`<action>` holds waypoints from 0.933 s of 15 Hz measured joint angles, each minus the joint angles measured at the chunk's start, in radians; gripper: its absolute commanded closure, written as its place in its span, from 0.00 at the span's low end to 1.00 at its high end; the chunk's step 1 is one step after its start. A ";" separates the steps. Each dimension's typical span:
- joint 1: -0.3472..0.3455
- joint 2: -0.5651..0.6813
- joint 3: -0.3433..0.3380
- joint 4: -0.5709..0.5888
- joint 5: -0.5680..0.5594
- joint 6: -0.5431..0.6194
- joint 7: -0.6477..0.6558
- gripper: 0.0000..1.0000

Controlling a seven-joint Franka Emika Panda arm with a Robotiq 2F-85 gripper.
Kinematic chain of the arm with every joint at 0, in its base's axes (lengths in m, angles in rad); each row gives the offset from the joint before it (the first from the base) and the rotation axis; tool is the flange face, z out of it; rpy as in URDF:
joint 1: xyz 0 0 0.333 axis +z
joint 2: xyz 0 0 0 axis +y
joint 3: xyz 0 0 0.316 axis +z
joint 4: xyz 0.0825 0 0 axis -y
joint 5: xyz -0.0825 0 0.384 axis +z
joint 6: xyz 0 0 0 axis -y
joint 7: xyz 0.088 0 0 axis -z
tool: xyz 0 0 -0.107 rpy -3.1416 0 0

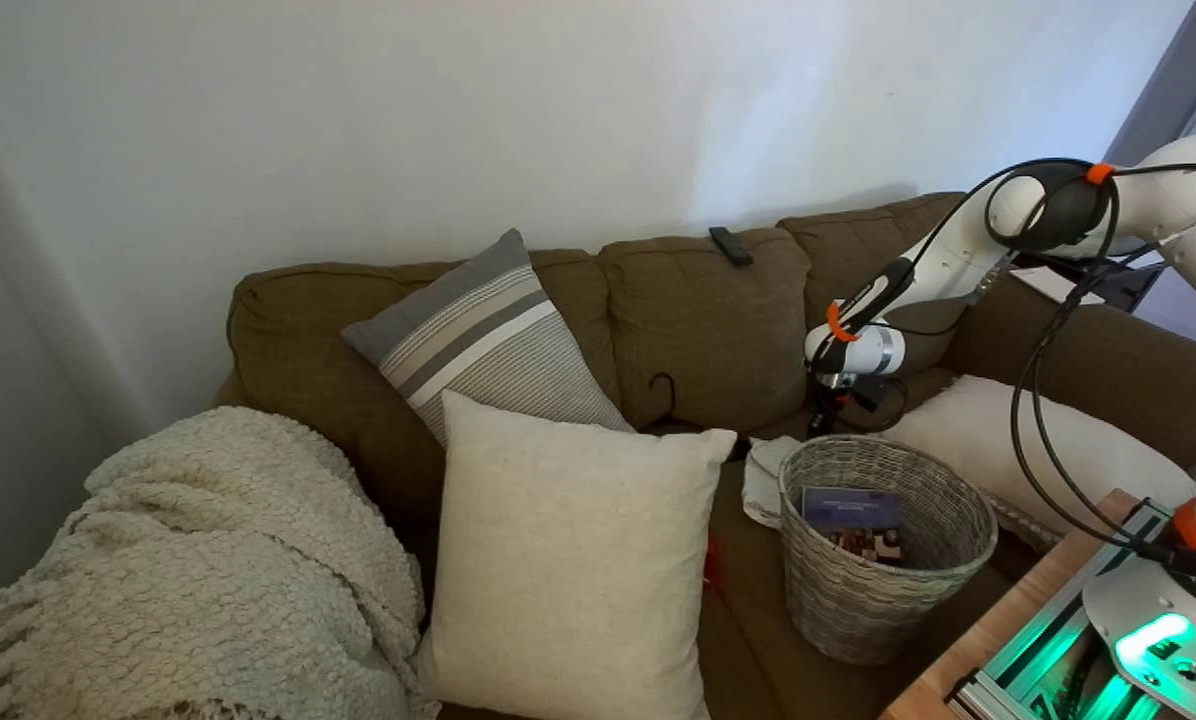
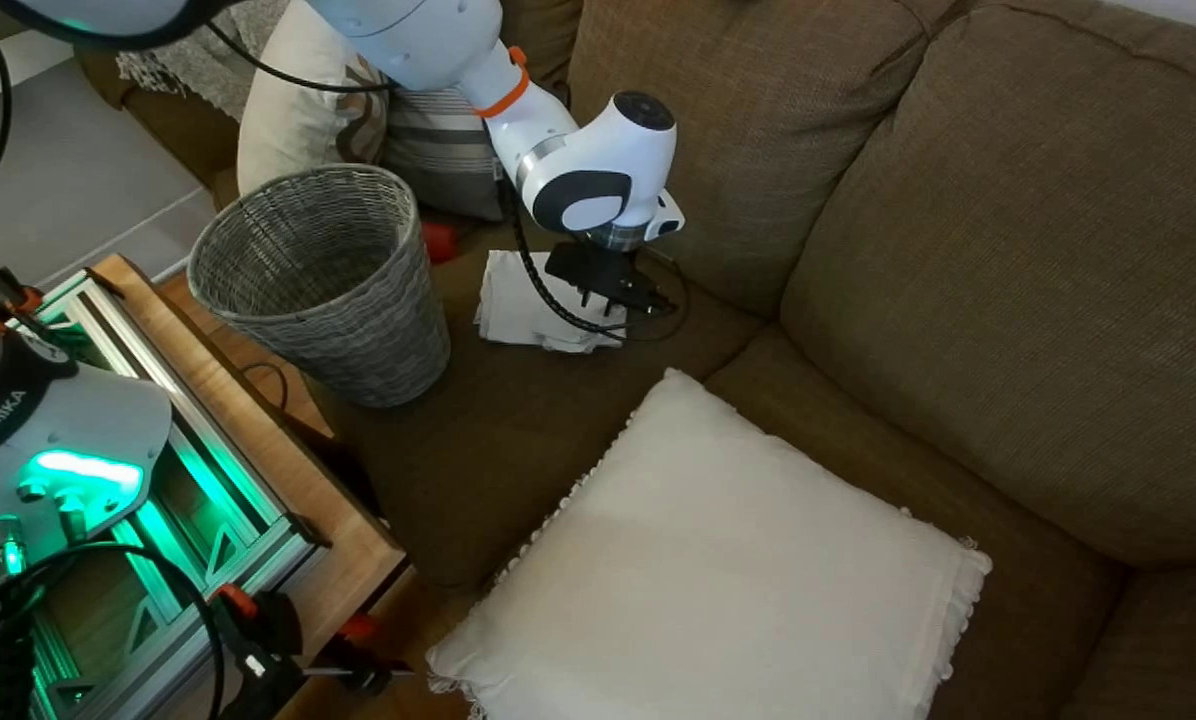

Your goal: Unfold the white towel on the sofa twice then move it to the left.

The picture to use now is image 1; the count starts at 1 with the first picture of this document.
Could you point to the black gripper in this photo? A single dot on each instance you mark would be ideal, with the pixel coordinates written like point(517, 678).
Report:
point(855, 396)

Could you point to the white towel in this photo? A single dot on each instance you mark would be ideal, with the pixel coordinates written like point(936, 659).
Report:
point(767, 482)

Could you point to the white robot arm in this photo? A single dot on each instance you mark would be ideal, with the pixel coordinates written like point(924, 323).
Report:
point(941, 260)

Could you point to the brown fabric sofa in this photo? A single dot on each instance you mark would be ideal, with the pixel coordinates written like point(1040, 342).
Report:
point(718, 323)

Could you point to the blue book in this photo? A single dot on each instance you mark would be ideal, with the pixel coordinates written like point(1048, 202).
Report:
point(851, 512)

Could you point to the white fringed pillow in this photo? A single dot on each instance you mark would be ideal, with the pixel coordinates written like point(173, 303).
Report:
point(981, 435)

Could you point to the black remote control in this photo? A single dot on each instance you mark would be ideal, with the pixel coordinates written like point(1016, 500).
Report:
point(731, 246)

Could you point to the black hook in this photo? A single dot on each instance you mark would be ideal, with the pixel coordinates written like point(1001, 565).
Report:
point(655, 403)

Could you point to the grey woven basket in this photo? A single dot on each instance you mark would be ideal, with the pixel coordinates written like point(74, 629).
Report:
point(862, 605)

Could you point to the red object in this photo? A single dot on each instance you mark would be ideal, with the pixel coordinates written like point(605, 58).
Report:
point(715, 565)

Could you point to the wooden table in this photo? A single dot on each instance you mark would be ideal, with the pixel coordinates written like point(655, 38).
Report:
point(1020, 605)

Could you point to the dark side table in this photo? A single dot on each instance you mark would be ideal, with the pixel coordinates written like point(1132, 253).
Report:
point(1129, 280)

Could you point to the plain cream pillow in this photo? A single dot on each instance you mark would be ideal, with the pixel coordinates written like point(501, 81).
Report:
point(571, 561)

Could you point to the grey striped pillow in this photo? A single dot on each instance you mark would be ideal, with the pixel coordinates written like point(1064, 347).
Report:
point(477, 334)

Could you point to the cream knitted blanket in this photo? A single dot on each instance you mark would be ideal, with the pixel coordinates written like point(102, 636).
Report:
point(197, 561)

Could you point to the aluminium frame with green light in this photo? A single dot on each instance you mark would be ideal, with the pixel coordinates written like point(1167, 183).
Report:
point(1020, 664)

